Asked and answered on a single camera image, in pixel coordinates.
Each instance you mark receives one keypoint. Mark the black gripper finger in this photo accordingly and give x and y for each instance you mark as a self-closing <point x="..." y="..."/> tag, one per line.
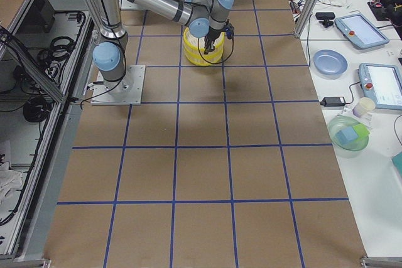
<point x="207" y="45"/>
<point x="212" y="47"/>

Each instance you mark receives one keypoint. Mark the black power adapter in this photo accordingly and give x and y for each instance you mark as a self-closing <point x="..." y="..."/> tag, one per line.
<point x="333" y="102"/>

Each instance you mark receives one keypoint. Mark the upper teach pendant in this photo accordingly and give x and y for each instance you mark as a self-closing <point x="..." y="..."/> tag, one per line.
<point x="360" y="31"/>

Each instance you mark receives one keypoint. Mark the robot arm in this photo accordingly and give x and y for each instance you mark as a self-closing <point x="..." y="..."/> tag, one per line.
<point x="206" y="20"/>

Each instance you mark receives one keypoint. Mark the blue sponge block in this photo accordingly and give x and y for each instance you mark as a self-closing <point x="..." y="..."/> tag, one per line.
<point x="346" y="136"/>

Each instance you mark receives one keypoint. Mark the black webcam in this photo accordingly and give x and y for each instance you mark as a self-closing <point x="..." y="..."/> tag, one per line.
<point x="326" y="19"/>

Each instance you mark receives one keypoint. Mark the clear green bowl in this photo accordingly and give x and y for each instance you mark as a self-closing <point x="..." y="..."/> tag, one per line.
<point x="339" y="122"/>

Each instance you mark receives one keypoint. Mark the aluminium frame post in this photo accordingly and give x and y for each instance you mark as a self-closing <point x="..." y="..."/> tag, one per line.
<point x="311" y="1"/>

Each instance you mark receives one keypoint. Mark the yellow steamer basket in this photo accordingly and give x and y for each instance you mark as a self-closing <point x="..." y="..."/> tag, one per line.
<point x="194" y="50"/>

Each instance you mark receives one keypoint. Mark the green sponge block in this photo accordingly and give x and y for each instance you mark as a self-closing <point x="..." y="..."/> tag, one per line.
<point x="361" y="130"/>

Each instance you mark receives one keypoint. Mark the translucent plastic cup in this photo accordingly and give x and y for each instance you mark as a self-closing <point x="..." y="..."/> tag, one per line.
<point x="364" y="106"/>

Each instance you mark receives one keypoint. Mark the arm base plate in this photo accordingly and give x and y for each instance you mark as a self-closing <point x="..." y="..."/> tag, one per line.
<point x="129" y="91"/>

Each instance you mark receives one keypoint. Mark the lower teach pendant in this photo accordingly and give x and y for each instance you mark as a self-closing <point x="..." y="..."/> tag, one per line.
<point x="382" y="84"/>

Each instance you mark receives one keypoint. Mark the blue plate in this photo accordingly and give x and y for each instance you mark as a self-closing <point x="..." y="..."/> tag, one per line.
<point x="329" y="64"/>

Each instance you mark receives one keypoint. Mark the teach pendant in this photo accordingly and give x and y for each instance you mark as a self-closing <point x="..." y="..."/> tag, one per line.
<point x="382" y="84"/>
<point x="360" y="31"/>

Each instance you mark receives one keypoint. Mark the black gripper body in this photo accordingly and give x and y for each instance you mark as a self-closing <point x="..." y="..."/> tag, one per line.
<point x="214" y="34"/>

